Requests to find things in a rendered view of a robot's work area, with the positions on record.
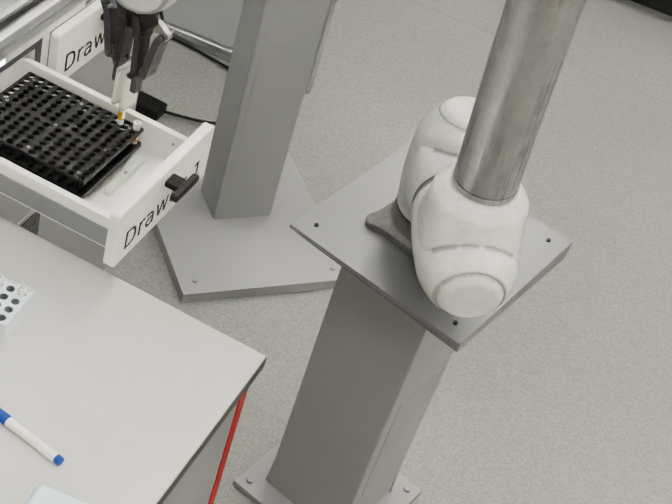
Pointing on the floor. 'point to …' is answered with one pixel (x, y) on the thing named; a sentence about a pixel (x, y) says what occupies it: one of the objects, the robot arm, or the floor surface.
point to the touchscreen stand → (253, 170)
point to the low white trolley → (113, 386)
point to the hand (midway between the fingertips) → (126, 86)
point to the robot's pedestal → (353, 407)
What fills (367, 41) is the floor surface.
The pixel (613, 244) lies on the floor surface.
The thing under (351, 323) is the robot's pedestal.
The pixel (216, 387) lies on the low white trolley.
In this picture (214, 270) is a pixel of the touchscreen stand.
